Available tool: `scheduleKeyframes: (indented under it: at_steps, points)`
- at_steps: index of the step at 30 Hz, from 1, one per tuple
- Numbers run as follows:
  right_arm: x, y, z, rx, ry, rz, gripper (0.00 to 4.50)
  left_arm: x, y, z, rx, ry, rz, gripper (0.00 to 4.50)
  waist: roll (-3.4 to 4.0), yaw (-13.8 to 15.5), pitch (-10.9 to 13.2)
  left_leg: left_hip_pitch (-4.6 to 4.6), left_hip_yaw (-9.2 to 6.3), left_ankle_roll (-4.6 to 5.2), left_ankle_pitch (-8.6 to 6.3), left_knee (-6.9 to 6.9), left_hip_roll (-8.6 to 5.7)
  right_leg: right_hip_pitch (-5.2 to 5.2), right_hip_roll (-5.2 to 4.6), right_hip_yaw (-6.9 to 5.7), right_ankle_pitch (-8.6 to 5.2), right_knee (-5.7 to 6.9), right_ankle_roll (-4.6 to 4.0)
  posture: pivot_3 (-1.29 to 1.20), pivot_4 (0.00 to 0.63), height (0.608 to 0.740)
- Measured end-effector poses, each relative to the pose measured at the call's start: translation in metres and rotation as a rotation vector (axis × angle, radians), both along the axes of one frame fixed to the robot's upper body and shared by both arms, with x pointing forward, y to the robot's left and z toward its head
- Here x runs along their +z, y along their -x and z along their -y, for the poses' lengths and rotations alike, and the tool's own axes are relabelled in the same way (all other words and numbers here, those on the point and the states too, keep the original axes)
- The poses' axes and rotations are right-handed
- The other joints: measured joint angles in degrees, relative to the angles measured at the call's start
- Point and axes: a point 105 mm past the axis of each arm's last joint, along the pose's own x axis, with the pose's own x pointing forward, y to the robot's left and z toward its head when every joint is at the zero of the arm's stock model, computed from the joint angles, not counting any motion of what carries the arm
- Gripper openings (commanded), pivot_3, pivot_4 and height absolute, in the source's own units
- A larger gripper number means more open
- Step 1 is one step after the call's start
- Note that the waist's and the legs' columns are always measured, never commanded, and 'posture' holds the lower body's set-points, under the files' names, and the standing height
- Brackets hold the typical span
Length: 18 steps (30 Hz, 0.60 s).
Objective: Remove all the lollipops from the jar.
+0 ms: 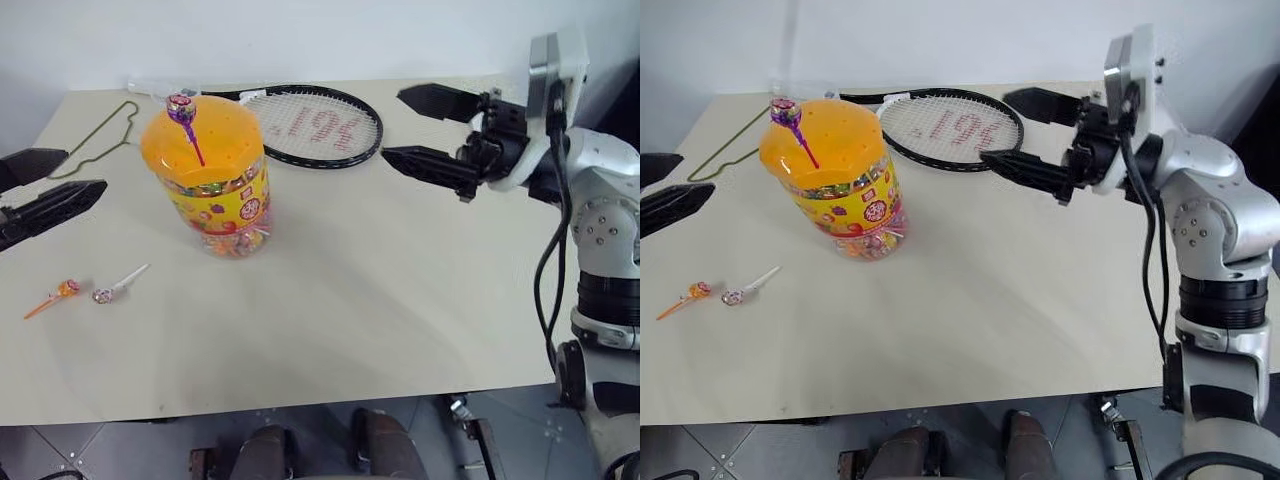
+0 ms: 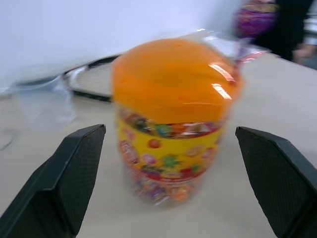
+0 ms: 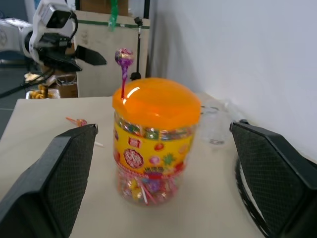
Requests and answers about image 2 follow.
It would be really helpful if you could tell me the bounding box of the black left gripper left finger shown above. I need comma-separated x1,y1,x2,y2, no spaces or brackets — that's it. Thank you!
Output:
0,123,106,238

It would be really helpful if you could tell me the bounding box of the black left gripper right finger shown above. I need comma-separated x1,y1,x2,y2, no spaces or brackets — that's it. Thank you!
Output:
235,126,317,238

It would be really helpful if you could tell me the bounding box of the clear plastic bag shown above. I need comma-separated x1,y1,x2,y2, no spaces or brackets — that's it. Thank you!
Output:
198,0,280,86
0,65,76,152

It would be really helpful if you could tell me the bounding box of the orange jar lid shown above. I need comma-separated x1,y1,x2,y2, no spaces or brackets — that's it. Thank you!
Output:
111,38,245,124

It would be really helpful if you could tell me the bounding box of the black badminton racket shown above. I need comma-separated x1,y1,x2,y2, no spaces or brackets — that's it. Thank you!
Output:
17,54,122,103

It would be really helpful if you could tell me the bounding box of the clear candy jar yellow label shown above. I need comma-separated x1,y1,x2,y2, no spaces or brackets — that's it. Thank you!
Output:
114,104,228,207

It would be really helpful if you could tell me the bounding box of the person in dark clothes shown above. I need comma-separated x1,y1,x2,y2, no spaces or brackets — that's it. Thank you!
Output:
252,0,317,64

